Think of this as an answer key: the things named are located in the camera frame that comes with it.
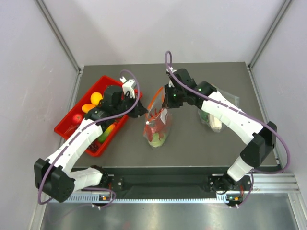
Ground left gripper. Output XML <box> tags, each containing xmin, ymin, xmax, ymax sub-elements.
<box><xmin>113</xmin><ymin>92</ymin><xmax>148</xmax><ymax>118</ymax></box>

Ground clear zip bag red slider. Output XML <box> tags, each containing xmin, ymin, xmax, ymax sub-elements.
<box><xmin>143</xmin><ymin>87</ymin><xmax>172</xmax><ymax>148</ymax></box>

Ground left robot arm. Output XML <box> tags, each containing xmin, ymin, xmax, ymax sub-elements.
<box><xmin>34</xmin><ymin>79</ymin><xmax>147</xmax><ymax>205</ymax></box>

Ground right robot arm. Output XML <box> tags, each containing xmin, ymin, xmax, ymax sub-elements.
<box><xmin>162</xmin><ymin>69</ymin><xmax>277</xmax><ymax>190</ymax></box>

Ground fake cabbage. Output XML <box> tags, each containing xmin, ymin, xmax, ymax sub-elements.
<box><xmin>148</xmin><ymin>133</ymin><xmax>167</xmax><ymax>148</ymax></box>

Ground fake mango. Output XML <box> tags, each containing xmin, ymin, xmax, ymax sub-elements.
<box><xmin>97</xmin><ymin>124</ymin><xmax>116</xmax><ymax>143</ymax></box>

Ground fake green cucumber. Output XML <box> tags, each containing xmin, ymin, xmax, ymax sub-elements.
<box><xmin>200</xmin><ymin>110</ymin><xmax>209</xmax><ymax>122</ymax></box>

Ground fake lemon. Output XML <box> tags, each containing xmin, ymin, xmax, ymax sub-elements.
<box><xmin>90</xmin><ymin>92</ymin><xmax>103</xmax><ymax>106</ymax></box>

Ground fake orange fruit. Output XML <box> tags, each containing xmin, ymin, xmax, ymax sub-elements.
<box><xmin>81</xmin><ymin>103</ymin><xmax>96</xmax><ymax>114</ymax></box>

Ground clear bag with leek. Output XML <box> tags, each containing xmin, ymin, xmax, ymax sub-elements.
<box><xmin>197</xmin><ymin>89</ymin><xmax>241</xmax><ymax>133</ymax></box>

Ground fake leek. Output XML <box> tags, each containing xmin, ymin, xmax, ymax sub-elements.
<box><xmin>208</xmin><ymin>114</ymin><xmax>223</xmax><ymax>131</ymax></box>

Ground fake dark grapes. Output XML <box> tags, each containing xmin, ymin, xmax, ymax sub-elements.
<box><xmin>88</xmin><ymin>139</ymin><xmax>100</xmax><ymax>152</ymax></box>

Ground fake red apple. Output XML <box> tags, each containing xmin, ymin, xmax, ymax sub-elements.
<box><xmin>71</xmin><ymin>114</ymin><xmax>83</xmax><ymax>124</ymax></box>

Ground red plastic bin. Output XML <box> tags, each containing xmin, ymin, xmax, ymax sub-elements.
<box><xmin>54</xmin><ymin>75</ymin><xmax>142</xmax><ymax>157</ymax></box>

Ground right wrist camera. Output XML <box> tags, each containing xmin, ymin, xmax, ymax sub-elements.
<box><xmin>166</xmin><ymin>67</ymin><xmax>176</xmax><ymax>88</ymax></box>

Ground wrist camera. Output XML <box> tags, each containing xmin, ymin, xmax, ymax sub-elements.
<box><xmin>119</xmin><ymin>76</ymin><xmax>136</xmax><ymax>99</ymax></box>
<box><xmin>166</xmin><ymin>67</ymin><xmax>176</xmax><ymax>88</ymax></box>

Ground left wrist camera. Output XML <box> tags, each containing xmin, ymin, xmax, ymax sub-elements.
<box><xmin>119</xmin><ymin>76</ymin><xmax>136</xmax><ymax>99</ymax></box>

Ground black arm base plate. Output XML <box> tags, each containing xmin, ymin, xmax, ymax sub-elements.
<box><xmin>81</xmin><ymin>166</ymin><xmax>253</xmax><ymax>199</ymax></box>

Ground grey cable duct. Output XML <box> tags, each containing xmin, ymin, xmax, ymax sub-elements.
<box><xmin>47</xmin><ymin>193</ymin><xmax>243</xmax><ymax>204</ymax></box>

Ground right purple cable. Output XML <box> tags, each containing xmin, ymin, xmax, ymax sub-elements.
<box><xmin>164</xmin><ymin>50</ymin><xmax>291</xmax><ymax>208</ymax></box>

